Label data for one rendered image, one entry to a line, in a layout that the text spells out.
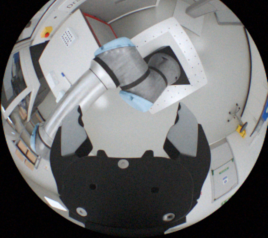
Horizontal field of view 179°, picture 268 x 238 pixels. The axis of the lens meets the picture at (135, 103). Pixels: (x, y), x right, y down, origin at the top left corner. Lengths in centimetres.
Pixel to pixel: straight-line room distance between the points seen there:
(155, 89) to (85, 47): 46
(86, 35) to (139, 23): 84
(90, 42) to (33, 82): 70
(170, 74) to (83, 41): 50
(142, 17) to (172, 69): 106
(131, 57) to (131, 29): 105
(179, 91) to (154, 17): 104
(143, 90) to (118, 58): 12
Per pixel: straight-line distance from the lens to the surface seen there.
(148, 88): 29
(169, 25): 54
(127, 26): 132
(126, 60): 25
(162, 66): 36
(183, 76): 42
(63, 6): 65
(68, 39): 64
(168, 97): 59
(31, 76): 107
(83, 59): 61
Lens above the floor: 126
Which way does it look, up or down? 56 degrees down
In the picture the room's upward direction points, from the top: 171 degrees counter-clockwise
